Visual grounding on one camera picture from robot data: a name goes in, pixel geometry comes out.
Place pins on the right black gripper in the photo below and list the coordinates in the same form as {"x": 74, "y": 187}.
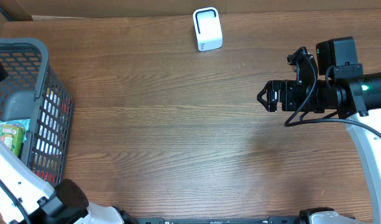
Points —
{"x": 285, "y": 86}

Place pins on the orange spaghetti packet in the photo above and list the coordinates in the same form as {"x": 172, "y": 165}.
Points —
{"x": 51, "y": 137}

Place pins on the green juice carton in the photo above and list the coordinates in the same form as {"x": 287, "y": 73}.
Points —
{"x": 12, "y": 136}

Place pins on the teal snack packet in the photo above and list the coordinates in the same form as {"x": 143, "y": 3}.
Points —
{"x": 22, "y": 123}

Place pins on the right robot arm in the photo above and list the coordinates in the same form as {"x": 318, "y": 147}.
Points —
{"x": 353, "y": 100}

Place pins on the white barcode scanner stand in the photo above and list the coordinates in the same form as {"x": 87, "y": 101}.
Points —
{"x": 208, "y": 29}

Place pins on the grey plastic shopping basket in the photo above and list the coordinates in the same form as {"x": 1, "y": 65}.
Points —
{"x": 22, "y": 102}

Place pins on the cardboard back panel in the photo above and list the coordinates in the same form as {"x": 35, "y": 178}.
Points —
{"x": 25, "y": 9}

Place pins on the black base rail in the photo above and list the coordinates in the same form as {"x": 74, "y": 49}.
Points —
{"x": 269, "y": 220}

